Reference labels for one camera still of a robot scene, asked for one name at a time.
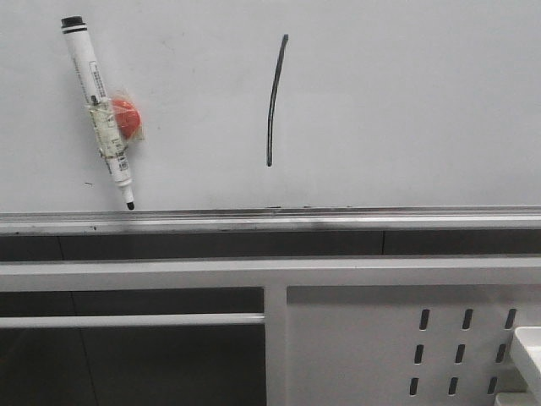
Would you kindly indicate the red round magnet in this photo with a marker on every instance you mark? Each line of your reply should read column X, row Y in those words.
column 127, row 116

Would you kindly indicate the white whiteboard marker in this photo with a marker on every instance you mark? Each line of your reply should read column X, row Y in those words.
column 111, row 144

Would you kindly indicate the white perforated metal panel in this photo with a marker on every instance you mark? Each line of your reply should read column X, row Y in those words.
column 405, row 345

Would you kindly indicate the white plastic bin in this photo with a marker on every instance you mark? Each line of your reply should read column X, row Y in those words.
column 525, row 354

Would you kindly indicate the white metal rack frame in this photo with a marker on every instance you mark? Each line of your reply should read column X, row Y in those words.
column 274, row 276

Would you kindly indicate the white whiteboard with aluminium frame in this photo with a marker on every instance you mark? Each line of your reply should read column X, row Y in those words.
column 277, row 115

